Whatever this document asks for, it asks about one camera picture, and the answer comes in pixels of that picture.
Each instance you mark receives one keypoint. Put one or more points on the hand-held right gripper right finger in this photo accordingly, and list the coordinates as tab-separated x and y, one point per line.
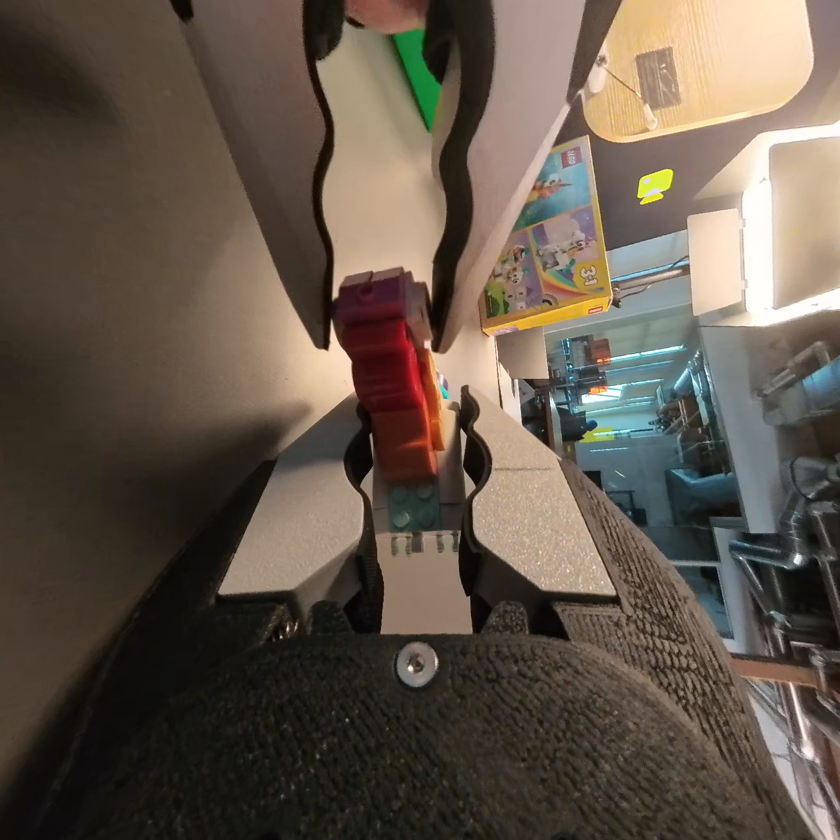
544	531

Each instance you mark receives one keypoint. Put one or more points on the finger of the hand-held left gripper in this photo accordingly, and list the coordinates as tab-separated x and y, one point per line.
512	131
262	131

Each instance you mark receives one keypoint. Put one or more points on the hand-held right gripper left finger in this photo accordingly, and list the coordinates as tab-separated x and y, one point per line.
295	525

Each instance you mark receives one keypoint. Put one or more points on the white lego unicorn model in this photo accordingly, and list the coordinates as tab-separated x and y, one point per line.
387	367

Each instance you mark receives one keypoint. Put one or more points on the green lego baseplate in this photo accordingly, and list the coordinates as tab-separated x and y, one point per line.
417	79

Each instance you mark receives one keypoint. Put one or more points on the yellow lego set box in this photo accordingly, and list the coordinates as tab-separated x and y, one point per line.
558	249

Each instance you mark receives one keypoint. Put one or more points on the yellow sign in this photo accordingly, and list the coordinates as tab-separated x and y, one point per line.
654	187

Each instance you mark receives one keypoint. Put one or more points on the yellow hanging acoustic panel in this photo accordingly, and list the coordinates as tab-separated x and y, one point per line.
722	59

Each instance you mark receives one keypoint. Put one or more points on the white box fixture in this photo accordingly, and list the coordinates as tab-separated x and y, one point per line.
715	262

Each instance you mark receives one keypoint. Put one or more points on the silver ventilation ducts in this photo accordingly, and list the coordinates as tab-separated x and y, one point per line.
807	472

